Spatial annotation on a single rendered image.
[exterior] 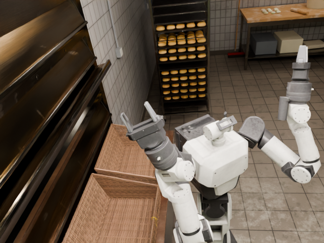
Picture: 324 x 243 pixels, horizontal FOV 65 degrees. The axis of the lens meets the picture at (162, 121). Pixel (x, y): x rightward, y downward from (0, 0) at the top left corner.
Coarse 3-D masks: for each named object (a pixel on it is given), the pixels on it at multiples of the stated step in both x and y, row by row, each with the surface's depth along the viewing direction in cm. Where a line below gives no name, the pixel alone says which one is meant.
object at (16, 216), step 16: (80, 96) 158; (64, 112) 146; (80, 112) 142; (48, 128) 136; (48, 144) 122; (32, 160) 115; (16, 176) 108; (0, 192) 103; (16, 192) 99; (32, 192) 99; (0, 208) 95; (0, 240) 82
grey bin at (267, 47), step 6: (252, 36) 484; (258, 36) 475; (264, 36) 472; (270, 36) 469; (252, 42) 485; (258, 42) 453; (264, 42) 452; (270, 42) 451; (276, 42) 450; (252, 48) 487; (258, 48) 459; (264, 48) 458; (270, 48) 457; (258, 54) 466
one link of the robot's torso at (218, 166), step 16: (224, 112) 122; (176, 128) 123; (192, 128) 122; (176, 144) 129; (192, 144) 113; (208, 144) 112; (224, 144) 110; (240, 144) 110; (192, 160) 109; (208, 160) 105; (224, 160) 107; (240, 160) 110; (208, 176) 107; (224, 176) 111; (208, 192) 117; (224, 192) 119
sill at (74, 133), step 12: (96, 96) 204; (84, 120) 180; (72, 132) 168; (72, 144) 162; (60, 156) 149; (60, 168) 147; (48, 180) 135; (36, 192) 129; (36, 204) 124; (24, 216) 118; (24, 228) 115; (12, 240) 109
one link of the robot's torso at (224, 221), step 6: (198, 198) 136; (198, 204) 135; (228, 204) 133; (198, 210) 136; (228, 210) 134; (204, 216) 143; (222, 216) 142; (228, 216) 134; (210, 222) 139; (216, 222) 138; (222, 222) 138; (228, 222) 136; (216, 228) 149; (222, 228) 139; (228, 228) 138; (216, 234) 149; (222, 234) 142; (216, 240) 148; (222, 240) 147
